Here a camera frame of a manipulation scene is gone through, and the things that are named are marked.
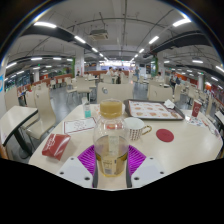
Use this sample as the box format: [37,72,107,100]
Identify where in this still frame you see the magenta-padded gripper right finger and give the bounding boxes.
[125,144,167,189]

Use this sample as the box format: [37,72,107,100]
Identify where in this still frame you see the white card with red print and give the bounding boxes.
[63,117,98,135]

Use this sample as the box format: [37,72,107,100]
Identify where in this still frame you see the ceiling air conditioner unit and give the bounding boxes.
[89,29,109,41]

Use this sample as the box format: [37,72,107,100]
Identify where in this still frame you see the red packet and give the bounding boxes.
[41,133,72,161]

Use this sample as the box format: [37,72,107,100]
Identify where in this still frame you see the beige neighbouring table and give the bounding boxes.
[214,110,224,131]
[0,105,39,158]

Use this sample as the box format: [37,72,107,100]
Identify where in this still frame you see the person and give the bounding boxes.
[115,67,125,84]
[169,73,182,87]
[105,65,115,78]

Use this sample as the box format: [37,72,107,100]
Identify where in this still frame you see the printed paper tray liner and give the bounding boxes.
[128,100,183,119]

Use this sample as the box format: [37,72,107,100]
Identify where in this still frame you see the small teal sanitizer bottle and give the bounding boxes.
[82,100,92,119]

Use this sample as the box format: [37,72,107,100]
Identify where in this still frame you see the colourful printed leaflet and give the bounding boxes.
[184,114,213,128]

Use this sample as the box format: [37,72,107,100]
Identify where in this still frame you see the ceiling lights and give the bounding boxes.
[4,18,224,83]

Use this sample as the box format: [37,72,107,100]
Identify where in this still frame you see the plastic bag with fried food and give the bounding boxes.
[91,103,101,116]

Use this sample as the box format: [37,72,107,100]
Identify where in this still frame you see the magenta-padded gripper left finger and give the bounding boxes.
[56,144,99,189]

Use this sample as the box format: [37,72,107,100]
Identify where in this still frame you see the dark brown serving tray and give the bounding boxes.
[123,98,186,121]

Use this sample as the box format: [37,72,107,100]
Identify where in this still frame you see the group of beige chairs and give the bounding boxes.
[4,73,224,118]

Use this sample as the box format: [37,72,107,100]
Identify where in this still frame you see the white patterned mug, gold handle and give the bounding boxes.
[123,116,153,141]

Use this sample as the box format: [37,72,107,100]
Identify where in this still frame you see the crumpled white napkin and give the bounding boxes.
[163,98,176,110]

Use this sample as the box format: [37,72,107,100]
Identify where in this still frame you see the beige chair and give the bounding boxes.
[96,82,135,104]
[25,87,58,141]
[147,84,174,103]

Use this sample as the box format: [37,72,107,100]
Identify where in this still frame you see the flat round red coaster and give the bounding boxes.
[155,128,175,143]

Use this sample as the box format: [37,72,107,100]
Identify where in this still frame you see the red paper cup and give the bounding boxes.
[191,99,203,118]

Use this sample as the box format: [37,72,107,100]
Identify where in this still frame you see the clear bottle with yellow cap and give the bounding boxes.
[92,98,130,178]

